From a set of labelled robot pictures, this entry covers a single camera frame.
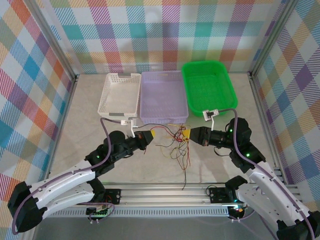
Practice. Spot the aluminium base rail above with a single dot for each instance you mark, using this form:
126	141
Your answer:
162	195

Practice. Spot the white perforated plastic basket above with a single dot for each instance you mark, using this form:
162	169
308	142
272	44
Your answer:
120	95

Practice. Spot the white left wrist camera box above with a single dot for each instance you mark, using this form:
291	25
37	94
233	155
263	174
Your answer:
128	123

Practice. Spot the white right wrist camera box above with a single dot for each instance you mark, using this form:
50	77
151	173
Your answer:
210	114

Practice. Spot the aluminium side rail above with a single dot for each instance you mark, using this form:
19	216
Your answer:
258	100
68	102

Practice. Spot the aluminium frame post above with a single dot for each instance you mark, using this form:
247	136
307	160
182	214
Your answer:
271	37
53	37

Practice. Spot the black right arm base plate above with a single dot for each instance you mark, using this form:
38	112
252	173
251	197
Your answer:
218	195

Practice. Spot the lilac perforated plastic basket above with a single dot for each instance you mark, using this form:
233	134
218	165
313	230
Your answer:
162	100

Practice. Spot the green mesh plastic basket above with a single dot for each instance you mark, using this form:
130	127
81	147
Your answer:
210	87

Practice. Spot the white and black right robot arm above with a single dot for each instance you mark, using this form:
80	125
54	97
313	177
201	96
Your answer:
262	180

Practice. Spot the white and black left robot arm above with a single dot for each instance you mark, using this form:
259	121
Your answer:
62	180

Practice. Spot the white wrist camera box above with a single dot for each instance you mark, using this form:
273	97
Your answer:
210	114
128	123

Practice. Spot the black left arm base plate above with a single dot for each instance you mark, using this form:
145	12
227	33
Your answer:
113	196

